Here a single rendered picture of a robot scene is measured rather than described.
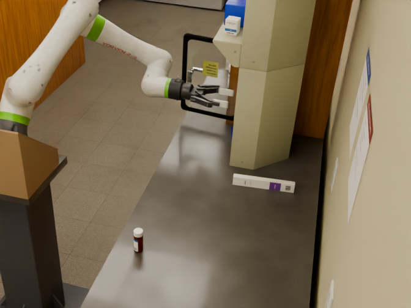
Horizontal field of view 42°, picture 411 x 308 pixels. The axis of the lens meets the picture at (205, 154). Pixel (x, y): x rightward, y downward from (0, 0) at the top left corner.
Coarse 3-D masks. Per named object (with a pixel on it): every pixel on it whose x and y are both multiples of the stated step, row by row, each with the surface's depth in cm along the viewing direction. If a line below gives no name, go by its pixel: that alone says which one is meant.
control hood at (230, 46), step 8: (240, 32) 216; (216, 40) 207; (224, 40) 207; (232, 40) 208; (240, 40) 208; (224, 48) 208; (232, 48) 207; (240, 48) 207; (224, 56) 210; (232, 56) 209; (232, 64) 211
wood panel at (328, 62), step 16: (320, 0) 226; (336, 0) 225; (352, 0) 223; (320, 16) 230; (336, 16) 228; (320, 32) 233; (336, 32) 232; (320, 48) 237; (336, 48) 236; (320, 64) 241; (336, 64) 239; (304, 80) 247; (320, 80) 245; (304, 96) 251; (320, 96) 249; (304, 112) 256; (320, 112) 254; (304, 128) 260; (320, 128) 258
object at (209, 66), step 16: (192, 48) 248; (208, 48) 245; (192, 64) 252; (208, 64) 249; (224, 64) 246; (192, 80) 256; (208, 80) 253; (224, 80) 250; (208, 96) 258; (224, 96) 255; (224, 112) 259
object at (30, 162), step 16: (0, 144) 197; (16, 144) 195; (32, 144) 204; (0, 160) 201; (16, 160) 199; (32, 160) 206; (48, 160) 220; (0, 176) 205; (16, 176) 203; (32, 176) 208; (0, 192) 210; (16, 192) 208; (32, 192) 211
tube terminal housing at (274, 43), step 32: (256, 0) 195; (288, 0) 197; (256, 32) 202; (288, 32) 205; (256, 64) 208; (288, 64) 213; (256, 96) 216; (288, 96) 223; (256, 128) 223; (288, 128) 233; (256, 160) 233
